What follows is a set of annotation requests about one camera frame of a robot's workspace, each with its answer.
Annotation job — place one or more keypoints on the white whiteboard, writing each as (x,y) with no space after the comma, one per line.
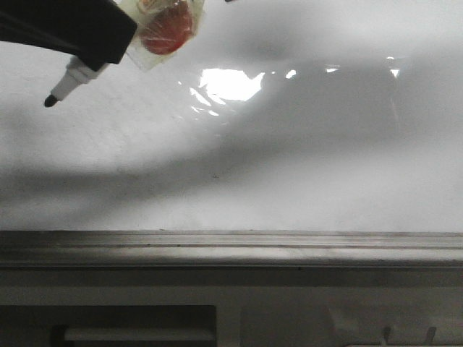
(278,115)

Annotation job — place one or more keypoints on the grey metal whiteboard tray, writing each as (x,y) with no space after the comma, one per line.
(230,249)

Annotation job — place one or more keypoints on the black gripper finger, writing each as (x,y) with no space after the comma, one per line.
(96,32)

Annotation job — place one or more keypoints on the black white whiteboard marker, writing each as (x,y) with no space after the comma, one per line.
(77,73)

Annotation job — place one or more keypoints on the red magnet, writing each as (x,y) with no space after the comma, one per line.
(163,27)

